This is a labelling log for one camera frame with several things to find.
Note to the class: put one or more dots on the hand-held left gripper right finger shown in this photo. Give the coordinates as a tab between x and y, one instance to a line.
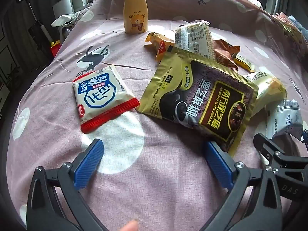
217	163

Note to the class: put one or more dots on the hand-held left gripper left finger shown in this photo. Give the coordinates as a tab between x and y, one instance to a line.
89	163

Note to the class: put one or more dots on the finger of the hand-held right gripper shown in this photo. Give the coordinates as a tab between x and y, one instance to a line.
305	135
272	152

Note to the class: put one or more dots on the white and blue snack packet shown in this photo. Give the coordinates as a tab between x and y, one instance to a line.
284	118

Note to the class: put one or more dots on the yellow and white snack packet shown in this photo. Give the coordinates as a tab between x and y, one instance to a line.
269	89

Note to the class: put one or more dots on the white and red snack packet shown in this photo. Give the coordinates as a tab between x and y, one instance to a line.
101	93

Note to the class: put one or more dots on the gold and black powder sachet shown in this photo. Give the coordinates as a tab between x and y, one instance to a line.
192	93

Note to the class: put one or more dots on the brown crinkled snack packet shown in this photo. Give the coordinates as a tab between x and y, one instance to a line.
223	53

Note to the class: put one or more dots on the clear cracker packet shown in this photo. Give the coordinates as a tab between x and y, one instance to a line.
195	38

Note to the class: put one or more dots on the orange snack packet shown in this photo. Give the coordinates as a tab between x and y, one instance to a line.
158	45

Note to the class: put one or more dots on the person's left hand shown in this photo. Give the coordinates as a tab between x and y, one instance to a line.
130	226

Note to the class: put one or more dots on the pink dotted deer print sheet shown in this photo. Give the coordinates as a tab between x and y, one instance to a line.
144	185

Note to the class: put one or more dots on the gold wrapped snack bar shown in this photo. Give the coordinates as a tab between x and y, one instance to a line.
245	63

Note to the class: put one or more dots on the stack of folded clothes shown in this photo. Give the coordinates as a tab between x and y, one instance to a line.
291	26

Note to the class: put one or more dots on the red and yellow carton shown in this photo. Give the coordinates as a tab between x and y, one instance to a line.
55	49

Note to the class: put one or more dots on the white crumpled cloth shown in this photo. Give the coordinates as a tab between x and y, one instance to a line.
65	19

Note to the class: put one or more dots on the yellow bear print bottle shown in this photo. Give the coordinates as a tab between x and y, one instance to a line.
134	12

